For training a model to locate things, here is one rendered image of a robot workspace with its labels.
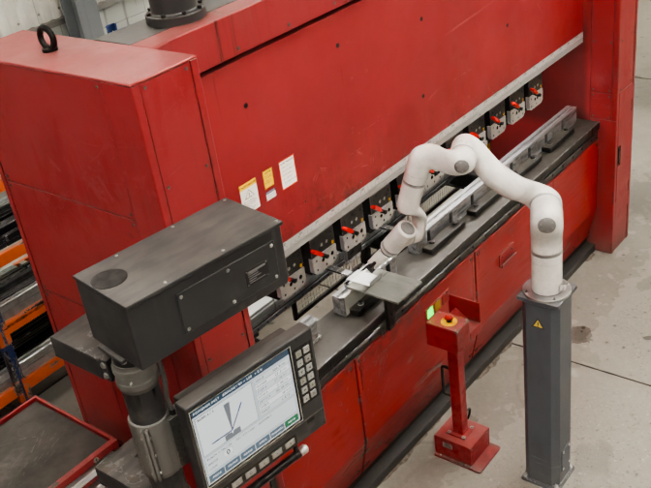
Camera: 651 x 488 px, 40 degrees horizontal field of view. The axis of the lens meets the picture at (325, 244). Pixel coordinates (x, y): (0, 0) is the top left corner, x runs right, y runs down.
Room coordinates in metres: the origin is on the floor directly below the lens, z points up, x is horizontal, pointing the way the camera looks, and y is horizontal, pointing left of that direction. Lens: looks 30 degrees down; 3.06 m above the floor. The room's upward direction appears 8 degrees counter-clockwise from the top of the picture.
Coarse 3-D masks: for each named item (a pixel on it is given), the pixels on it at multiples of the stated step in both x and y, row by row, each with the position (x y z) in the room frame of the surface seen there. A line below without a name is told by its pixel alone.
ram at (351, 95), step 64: (384, 0) 3.52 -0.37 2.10; (448, 0) 3.86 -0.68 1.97; (512, 0) 4.28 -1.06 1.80; (576, 0) 4.79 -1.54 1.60; (256, 64) 2.97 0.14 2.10; (320, 64) 3.21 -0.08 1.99; (384, 64) 3.49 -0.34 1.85; (448, 64) 3.84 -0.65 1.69; (512, 64) 4.27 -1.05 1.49; (256, 128) 2.93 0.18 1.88; (320, 128) 3.17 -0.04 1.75; (384, 128) 3.46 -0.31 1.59; (320, 192) 3.13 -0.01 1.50
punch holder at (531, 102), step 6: (534, 78) 4.42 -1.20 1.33; (540, 78) 4.48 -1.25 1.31; (528, 84) 4.38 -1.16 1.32; (534, 84) 4.42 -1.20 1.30; (540, 84) 4.47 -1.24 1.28; (528, 90) 4.38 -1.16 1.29; (540, 90) 4.46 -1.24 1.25; (528, 96) 4.38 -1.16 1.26; (534, 96) 4.42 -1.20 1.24; (528, 102) 4.38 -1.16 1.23; (534, 102) 4.41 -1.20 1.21; (540, 102) 4.46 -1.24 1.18; (528, 108) 4.39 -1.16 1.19
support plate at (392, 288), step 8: (368, 272) 3.31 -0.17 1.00; (376, 272) 3.30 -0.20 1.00; (384, 272) 3.29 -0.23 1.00; (384, 280) 3.23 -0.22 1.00; (392, 280) 3.22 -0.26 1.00; (400, 280) 3.21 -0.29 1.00; (408, 280) 3.20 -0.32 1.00; (416, 280) 3.19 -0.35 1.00; (352, 288) 3.21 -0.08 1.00; (360, 288) 3.20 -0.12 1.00; (376, 288) 3.18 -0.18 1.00; (384, 288) 3.17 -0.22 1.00; (392, 288) 3.16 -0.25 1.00; (400, 288) 3.15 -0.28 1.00; (408, 288) 3.14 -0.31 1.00; (416, 288) 3.15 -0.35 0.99; (376, 296) 3.12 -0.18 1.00; (384, 296) 3.11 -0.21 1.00; (392, 296) 3.10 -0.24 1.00; (400, 296) 3.09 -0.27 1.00
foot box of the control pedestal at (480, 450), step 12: (468, 420) 3.27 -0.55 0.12; (444, 432) 3.22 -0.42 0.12; (480, 432) 3.18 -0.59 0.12; (444, 444) 3.18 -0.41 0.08; (456, 444) 3.13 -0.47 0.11; (468, 444) 3.11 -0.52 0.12; (480, 444) 3.16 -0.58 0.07; (492, 444) 3.21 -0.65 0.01; (444, 456) 3.17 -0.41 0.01; (456, 456) 3.13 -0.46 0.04; (468, 456) 3.09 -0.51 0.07; (480, 456) 3.14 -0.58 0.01; (492, 456) 3.13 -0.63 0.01; (468, 468) 3.08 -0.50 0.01; (480, 468) 3.07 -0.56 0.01
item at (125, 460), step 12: (132, 444) 2.17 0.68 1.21; (108, 456) 2.14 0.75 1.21; (120, 456) 2.13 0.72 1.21; (132, 456) 2.12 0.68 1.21; (96, 468) 2.09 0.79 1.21; (108, 468) 2.08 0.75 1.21; (120, 468) 2.08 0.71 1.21; (132, 468) 2.07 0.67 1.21; (108, 480) 2.06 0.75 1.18; (120, 480) 2.02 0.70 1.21; (132, 480) 2.01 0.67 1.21; (144, 480) 2.01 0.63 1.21
